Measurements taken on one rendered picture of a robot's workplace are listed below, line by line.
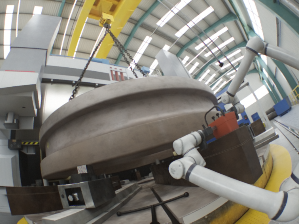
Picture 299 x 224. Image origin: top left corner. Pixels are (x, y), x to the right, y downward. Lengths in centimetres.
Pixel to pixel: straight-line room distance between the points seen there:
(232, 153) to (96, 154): 120
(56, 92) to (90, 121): 329
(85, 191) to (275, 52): 183
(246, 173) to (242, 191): 39
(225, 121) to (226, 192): 50
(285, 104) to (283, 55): 929
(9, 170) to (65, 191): 274
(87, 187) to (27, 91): 215
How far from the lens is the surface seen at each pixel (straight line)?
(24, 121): 338
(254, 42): 118
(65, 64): 780
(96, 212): 124
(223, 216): 107
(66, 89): 497
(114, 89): 162
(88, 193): 109
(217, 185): 56
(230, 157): 96
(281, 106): 1054
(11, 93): 285
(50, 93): 483
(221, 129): 95
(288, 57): 125
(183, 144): 74
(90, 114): 174
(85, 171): 132
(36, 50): 404
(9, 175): 383
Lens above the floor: 67
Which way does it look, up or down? 23 degrees up
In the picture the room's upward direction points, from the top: 19 degrees counter-clockwise
